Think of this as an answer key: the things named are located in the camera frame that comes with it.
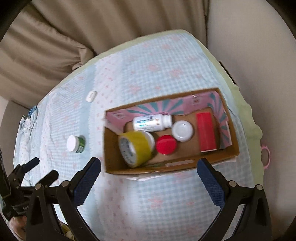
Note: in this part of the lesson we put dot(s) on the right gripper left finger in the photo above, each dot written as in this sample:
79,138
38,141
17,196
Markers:
42,221

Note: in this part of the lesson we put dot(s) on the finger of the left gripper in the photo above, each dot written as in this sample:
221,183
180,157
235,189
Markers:
19,172
46,181

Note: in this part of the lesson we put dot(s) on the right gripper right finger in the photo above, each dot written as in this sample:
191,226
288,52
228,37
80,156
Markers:
254,222

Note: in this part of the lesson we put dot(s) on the white lid green jar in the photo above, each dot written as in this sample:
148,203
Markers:
75,144

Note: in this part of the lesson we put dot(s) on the yellow tape roll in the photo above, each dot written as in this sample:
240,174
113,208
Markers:
136,147

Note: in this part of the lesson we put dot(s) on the red rectangular box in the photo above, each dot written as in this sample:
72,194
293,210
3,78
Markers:
206,132

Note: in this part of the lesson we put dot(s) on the white bottle with label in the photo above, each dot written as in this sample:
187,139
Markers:
152,123

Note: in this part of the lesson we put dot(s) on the pink patterned cardboard box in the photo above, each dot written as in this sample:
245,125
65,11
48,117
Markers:
182,107

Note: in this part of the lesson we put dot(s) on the white round jar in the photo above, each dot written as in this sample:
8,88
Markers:
182,130

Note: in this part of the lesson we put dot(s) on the small red silver jar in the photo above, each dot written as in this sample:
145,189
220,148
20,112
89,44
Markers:
166,144

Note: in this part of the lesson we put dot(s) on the left hand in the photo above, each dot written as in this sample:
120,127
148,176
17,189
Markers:
18,227

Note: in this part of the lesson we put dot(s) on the blue patterned small pack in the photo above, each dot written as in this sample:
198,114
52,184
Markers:
31,111

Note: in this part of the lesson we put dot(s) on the beige curtain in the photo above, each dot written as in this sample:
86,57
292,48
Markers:
47,40

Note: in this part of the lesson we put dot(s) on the pink ring object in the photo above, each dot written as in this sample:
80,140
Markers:
265,156

